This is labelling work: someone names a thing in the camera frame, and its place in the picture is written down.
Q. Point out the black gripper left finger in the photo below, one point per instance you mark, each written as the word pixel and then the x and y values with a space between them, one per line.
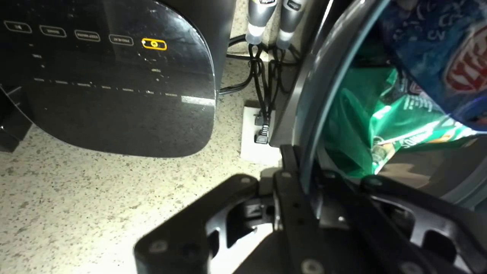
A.
pixel 192 249

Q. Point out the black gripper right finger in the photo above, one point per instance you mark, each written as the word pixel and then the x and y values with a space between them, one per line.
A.
pixel 405 229

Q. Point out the large teal plastic bowl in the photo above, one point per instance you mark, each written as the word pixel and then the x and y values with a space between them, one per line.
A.
pixel 312 101

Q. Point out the green snack packet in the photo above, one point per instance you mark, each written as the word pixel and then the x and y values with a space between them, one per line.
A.
pixel 396 127

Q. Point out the dark grey countertop appliance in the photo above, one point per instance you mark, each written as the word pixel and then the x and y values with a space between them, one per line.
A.
pixel 101 116

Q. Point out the blue snack packet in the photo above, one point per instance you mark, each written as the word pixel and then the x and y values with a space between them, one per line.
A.
pixel 431 51

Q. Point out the silver black cylindrical plug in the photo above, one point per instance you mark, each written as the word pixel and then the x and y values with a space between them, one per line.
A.
pixel 260 20
pixel 291 20

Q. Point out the white wall outlet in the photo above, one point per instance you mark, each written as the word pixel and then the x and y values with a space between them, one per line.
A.
pixel 251 148

